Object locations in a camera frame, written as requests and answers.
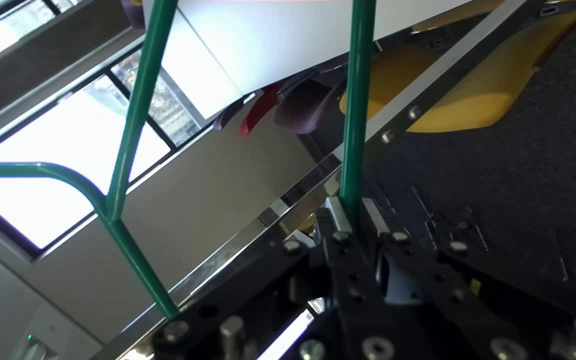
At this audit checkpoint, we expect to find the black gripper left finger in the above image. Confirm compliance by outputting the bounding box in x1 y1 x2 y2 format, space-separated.
315 196 395 360

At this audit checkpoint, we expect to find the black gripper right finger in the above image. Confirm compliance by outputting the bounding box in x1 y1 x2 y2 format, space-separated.
361 199 522 360

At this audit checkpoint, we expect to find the green coat hanger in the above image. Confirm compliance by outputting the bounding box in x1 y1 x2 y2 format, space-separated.
0 0 376 320

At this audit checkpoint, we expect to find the purple chair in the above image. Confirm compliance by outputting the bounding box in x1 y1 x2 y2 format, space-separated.
273 80 335 134

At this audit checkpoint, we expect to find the red chair at right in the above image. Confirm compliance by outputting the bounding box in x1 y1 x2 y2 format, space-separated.
237 86 278 139

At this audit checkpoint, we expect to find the near yellow chair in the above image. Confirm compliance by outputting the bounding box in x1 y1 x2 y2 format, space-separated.
366 0 576 134

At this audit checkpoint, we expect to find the silver clothes rail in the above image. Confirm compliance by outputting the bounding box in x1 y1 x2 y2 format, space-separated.
92 0 547 360

